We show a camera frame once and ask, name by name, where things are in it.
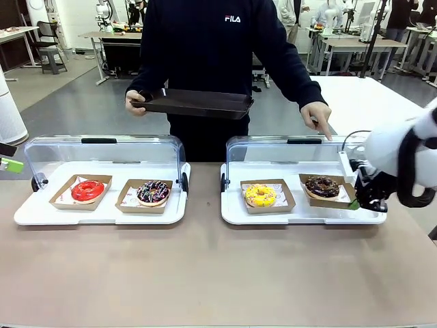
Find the yellow glazed donut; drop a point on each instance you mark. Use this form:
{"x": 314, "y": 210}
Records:
{"x": 286, "y": 201}

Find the black tripod pole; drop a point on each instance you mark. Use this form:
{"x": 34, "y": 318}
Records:
{"x": 373, "y": 34}

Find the grey workbench table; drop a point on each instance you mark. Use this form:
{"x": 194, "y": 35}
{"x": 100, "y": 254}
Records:
{"x": 102, "y": 35}

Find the person in dark clothes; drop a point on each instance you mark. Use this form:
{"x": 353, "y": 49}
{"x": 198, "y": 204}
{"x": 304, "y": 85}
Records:
{"x": 397, "y": 17}

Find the clear display case lid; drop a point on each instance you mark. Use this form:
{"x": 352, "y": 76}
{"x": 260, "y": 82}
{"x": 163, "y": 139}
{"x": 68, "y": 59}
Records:
{"x": 102, "y": 150}
{"x": 273, "y": 150}

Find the grey lab table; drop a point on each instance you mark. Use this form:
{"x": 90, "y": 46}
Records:
{"x": 362, "y": 43}

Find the dark brown serving tray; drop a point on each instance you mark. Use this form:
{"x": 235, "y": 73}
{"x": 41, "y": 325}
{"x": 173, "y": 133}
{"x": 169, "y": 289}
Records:
{"x": 198, "y": 102}

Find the white display case base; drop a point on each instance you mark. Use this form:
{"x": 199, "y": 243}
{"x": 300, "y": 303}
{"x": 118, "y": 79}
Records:
{"x": 102, "y": 218}
{"x": 300, "y": 217}

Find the dark donut with colourful sprinkles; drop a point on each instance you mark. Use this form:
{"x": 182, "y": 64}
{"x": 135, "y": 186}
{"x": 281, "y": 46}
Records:
{"x": 145, "y": 194}

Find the yellow sprinkled donut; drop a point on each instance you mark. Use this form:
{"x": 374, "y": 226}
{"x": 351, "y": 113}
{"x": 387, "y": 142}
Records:
{"x": 252, "y": 196}

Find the red glazed donut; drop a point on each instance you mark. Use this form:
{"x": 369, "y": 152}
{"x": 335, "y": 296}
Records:
{"x": 78, "y": 193}
{"x": 59, "y": 201}

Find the navy sleeved left forearm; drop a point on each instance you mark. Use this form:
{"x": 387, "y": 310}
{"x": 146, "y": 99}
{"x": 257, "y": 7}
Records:
{"x": 304, "y": 85}

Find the white cylindrical air purifier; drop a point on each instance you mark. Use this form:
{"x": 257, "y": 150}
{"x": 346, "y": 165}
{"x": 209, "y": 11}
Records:
{"x": 10, "y": 112}

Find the person's right hand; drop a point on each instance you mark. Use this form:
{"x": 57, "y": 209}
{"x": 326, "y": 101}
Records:
{"x": 131, "y": 106}

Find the chocolate sprinkled donut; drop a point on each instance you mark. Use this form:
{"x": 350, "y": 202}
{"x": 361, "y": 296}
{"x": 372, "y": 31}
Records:
{"x": 314, "y": 188}

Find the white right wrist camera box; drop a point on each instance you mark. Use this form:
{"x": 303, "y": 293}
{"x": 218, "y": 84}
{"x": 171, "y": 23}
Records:
{"x": 346, "y": 167}

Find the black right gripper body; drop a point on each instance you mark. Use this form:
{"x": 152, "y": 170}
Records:
{"x": 375, "y": 184}

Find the person's left hand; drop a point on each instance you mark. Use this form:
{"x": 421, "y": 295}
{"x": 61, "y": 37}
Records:
{"x": 317, "y": 114}

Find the person in beige trousers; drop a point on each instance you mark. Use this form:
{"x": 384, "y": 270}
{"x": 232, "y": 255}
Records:
{"x": 290, "y": 20}

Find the black office chair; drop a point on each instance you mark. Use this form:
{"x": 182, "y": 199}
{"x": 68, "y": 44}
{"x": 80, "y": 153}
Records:
{"x": 48, "y": 32}

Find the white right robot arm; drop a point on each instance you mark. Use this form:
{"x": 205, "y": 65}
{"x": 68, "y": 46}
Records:
{"x": 385, "y": 150}

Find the person in white shirt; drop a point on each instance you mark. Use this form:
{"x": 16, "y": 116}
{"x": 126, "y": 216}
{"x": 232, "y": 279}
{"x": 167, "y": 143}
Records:
{"x": 327, "y": 7}

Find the grey step stool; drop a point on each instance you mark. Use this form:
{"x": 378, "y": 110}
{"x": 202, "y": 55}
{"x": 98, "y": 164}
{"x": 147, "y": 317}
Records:
{"x": 53, "y": 54}

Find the chocolate sprinkle donut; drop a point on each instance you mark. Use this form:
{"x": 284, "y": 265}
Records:
{"x": 124, "y": 205}

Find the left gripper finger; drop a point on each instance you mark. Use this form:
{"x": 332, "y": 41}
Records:
{"x": 15, "y": 166}
{"x": 7, "y": 149}

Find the small white background robot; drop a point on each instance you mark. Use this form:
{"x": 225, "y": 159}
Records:
{"x": 328, "y": 22}

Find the navy sleeved right forearm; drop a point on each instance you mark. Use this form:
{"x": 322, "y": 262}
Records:
{"x": 147, "y": 78}

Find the dark chocolate donut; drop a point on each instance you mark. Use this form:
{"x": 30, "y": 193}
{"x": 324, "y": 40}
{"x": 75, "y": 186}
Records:
{"x": 345, "y": 196}

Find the white desk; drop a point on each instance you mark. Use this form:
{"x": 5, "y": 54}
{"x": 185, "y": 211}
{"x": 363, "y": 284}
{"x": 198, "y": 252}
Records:
{"x": 17, "y": 32}

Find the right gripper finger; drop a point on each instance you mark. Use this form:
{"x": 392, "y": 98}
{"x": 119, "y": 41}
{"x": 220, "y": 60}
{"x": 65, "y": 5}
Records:
{"x": 353, "y": 204}
{"x": 379, "y": 206}

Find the person in navy sweater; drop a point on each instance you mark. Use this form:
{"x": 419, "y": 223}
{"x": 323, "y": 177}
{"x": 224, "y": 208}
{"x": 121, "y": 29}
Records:
{"x": 205, "y": 51}

